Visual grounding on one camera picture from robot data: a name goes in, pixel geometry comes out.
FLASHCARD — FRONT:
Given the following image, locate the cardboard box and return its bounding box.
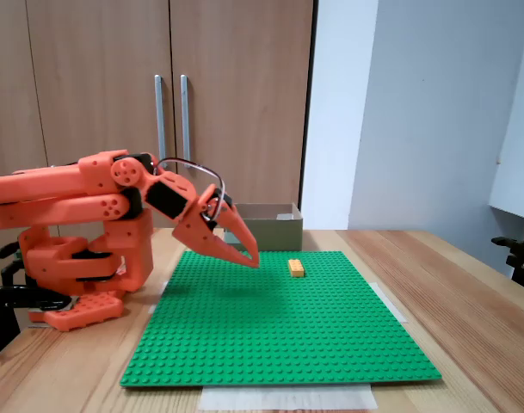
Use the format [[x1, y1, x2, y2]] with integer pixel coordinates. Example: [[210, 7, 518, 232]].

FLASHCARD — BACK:
[[221, 202, 305, 252]]

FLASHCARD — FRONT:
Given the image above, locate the green lego baseplate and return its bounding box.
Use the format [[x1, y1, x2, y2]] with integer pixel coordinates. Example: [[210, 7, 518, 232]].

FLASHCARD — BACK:
[[119, 250, 443, 388]]

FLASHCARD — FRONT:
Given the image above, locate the masking tape strip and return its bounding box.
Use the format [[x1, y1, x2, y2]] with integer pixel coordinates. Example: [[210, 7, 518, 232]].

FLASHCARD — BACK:
[[370, 281, 408, 324], [147, 279, 170, 315], [200, 384, 378, 412]]

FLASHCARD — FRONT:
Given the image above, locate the wooden cabinet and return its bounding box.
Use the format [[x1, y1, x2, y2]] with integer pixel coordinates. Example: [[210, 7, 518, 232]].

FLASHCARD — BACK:
[[0, 0, 319, 229]]

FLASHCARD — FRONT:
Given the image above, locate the gripper servo cable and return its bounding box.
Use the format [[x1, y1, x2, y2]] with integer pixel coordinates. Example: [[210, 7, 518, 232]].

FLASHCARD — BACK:
[[153, 157, 225, 223]]

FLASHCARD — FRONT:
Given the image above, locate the silver cabinet handle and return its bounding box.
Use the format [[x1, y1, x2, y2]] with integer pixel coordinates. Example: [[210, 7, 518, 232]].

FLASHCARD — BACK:
[[180, 74, 193, 167], [154, 74, 169, 167]]

